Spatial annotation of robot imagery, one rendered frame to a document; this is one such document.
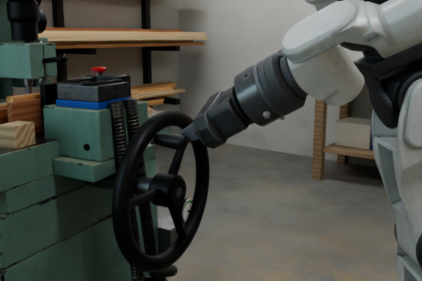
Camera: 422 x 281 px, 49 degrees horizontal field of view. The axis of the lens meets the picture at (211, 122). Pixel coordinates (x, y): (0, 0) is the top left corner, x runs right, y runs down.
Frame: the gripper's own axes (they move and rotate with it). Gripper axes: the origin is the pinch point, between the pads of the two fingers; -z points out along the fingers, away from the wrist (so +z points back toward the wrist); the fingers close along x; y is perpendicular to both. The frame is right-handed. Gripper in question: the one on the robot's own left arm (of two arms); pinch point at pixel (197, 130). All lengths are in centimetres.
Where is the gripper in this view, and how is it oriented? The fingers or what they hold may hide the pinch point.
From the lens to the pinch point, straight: 75.9
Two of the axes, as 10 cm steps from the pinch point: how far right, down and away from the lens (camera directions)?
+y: -5.8, -7.9, -2.3
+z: 7.6, -4.2, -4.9
